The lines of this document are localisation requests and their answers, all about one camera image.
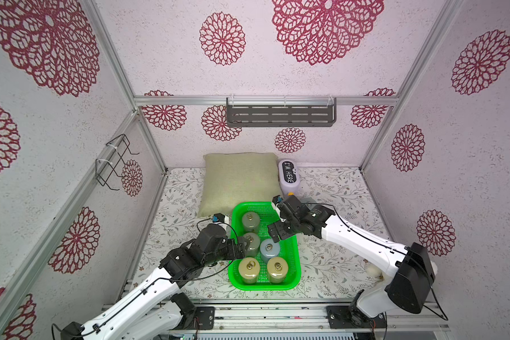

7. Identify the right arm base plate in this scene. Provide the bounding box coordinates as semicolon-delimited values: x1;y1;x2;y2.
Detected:
326;290;388;330

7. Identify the black wire wall rack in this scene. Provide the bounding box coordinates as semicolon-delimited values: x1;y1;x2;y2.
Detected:
94;133;139;191

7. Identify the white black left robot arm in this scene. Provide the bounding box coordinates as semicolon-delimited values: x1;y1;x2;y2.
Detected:
52;223;248;339

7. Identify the blue-grey canister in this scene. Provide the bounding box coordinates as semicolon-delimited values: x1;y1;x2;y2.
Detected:
259;238;281;264

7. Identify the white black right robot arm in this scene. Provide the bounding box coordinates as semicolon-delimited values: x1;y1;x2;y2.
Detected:
268;195;436;325

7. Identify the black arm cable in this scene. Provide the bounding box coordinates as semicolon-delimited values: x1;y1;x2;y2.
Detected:
50;216;241;340
318;203;449;322

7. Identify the white plush dog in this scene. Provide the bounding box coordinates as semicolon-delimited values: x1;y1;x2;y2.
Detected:
365;262;388;281

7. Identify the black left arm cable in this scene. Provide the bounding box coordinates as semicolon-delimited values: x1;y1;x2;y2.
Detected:
50;216;241;340

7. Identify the green plastic basket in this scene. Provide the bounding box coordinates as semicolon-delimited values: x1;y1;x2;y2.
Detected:
228;202;302;291

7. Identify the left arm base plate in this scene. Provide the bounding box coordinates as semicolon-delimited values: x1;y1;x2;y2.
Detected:
170;293;215;330

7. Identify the yellow-green canister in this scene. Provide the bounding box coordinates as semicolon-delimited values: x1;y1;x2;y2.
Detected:
238;257;261;285
266;256;289;284

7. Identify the green square pillow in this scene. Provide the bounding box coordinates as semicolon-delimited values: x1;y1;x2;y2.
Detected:
198;152;281;218

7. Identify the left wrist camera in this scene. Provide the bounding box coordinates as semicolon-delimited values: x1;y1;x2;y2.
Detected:
211;213;230;226

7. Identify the grey wall shelf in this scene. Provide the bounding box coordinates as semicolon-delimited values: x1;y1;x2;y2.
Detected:
225;98;337;128

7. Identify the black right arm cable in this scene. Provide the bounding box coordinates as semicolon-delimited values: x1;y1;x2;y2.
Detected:
318;203;449;322

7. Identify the lavender digital clock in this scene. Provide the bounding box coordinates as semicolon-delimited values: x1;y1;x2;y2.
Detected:
279;160;300;196

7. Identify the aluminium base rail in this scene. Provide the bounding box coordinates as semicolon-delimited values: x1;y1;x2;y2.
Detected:
92;300;451;334

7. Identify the dark green canister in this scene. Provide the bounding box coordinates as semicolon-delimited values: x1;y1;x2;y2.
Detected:
243;232;261;258
242;211;261;234

